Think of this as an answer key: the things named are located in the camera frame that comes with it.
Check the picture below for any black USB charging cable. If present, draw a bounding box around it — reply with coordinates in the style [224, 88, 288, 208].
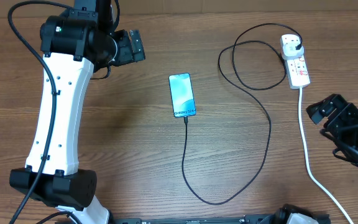
[181, 22, 303, 206]

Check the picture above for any Samsung Galaxy smartphone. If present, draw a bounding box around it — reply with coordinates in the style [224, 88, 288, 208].
[168, 73, 196, 118]

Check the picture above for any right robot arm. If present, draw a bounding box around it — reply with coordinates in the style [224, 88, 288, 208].
[260, 87, 358, 224]

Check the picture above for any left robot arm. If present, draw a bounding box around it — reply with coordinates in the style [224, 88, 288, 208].
[9, 1, 145, 223]

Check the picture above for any white power strip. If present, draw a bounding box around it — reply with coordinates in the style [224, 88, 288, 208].
[280, 34, 310, 90]

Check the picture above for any white USB wall charger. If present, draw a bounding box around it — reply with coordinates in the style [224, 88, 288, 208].
[282, 44, 305, 60]

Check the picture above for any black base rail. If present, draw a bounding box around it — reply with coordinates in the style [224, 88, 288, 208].
[104, 213, 332, 224]

